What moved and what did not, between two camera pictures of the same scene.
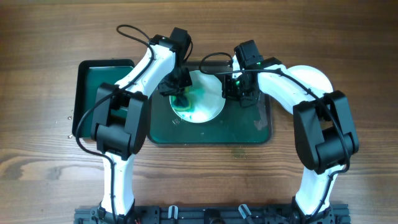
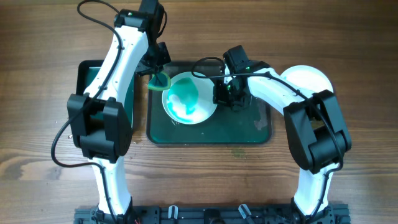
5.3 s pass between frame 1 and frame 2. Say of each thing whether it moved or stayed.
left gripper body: moved
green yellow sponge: moved
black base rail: stayed
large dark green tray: stayed
